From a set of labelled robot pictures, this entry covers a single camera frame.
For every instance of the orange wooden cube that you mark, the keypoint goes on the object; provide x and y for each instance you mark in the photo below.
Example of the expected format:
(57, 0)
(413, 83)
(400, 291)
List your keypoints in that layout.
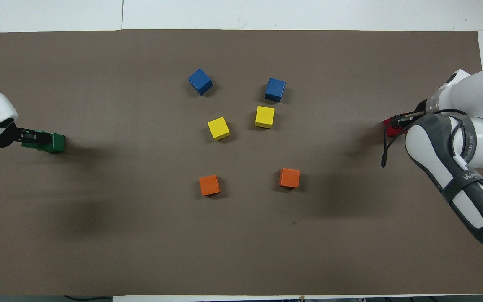
(209, 185)
(289, 178)

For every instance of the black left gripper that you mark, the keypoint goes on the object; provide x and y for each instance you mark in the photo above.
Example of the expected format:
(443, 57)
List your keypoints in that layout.
(9, 136)

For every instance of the yellow wooden cube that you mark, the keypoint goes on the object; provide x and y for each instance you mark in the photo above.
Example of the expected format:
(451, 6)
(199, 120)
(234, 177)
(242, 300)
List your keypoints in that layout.
(265, 116)
(218, 128)

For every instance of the brown table mat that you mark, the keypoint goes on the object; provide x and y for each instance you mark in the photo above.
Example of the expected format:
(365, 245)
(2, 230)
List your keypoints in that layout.
(241, 235)

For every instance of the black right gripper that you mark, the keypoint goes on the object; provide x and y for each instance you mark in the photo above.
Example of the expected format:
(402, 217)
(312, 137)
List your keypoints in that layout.
(416, 116)

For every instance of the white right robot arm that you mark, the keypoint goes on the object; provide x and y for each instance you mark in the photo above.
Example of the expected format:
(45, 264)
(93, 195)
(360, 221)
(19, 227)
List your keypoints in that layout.
(468, 138)

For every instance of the red wooden cube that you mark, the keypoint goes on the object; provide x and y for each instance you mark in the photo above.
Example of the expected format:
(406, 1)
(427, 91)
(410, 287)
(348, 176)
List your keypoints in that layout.
(386, 122)
(394, 131)

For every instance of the blue wooden cube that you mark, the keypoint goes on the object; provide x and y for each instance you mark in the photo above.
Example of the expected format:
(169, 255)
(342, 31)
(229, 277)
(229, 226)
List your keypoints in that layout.
(275, 89)
(200, 81)

